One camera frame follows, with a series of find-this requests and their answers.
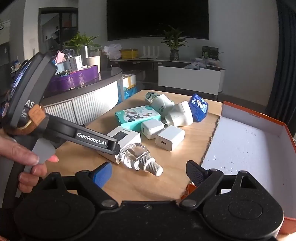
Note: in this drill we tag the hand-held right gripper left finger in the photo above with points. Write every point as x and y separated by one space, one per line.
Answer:
101 175

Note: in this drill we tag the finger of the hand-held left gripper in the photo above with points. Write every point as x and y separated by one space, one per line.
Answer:
92 136

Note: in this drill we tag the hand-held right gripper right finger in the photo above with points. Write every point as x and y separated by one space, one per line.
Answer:
197 172

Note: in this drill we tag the white box-shaped device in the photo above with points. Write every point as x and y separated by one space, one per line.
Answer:
120 136

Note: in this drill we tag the clear glass bottle silver cap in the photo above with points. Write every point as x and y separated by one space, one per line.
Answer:
134 155

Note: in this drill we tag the white charger with port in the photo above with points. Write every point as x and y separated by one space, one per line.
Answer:
171 136

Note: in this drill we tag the teal and white carton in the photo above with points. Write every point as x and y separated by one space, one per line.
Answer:
134 115

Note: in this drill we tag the orange cardboard box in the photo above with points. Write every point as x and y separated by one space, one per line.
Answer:
242 143

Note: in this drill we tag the white rounded charger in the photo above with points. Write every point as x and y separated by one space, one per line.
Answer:
150 128

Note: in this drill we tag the large white travel adapter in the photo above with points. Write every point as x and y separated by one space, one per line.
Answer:
180 114

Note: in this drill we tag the blue tissue packet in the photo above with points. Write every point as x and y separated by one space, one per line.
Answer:
197 107

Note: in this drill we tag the person's left hand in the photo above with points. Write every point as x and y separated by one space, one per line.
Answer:
20 154

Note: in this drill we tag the curved ribbed counter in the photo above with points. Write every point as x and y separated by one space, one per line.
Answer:
92 104

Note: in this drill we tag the purple round tin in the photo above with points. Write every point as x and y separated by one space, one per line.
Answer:
74 80

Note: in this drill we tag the white printed small box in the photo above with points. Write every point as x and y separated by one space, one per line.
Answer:
74 63

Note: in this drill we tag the blue plastic bag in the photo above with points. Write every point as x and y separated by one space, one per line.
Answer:
128 92

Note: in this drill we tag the white and yellow carton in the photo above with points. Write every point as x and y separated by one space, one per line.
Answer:
128 80

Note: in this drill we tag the white paper cup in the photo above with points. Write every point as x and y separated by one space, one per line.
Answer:
93 63

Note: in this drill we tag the green potted plant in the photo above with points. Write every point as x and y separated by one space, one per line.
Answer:
79 42

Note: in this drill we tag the dark framed doorway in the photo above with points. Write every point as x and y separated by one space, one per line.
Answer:
55 25

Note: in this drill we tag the white plastic bag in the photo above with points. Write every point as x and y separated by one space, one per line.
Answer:
113 51

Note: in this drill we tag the yellow box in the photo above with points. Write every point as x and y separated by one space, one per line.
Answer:
129 53

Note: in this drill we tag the white television cabinet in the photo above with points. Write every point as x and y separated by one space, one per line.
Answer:
189 78

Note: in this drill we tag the white router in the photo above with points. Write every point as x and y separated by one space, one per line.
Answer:
149 53

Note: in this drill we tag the pale crumpled bag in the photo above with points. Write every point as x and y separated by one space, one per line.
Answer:
195 65

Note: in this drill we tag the green and black box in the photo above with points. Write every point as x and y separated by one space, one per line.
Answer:
210 52

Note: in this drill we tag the potted plant glass vase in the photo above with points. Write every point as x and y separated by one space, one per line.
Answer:
174 41

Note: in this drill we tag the dark curtain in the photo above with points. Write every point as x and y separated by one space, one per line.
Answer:
285 69

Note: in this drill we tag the black wall television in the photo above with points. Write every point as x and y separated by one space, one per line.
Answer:
157 20

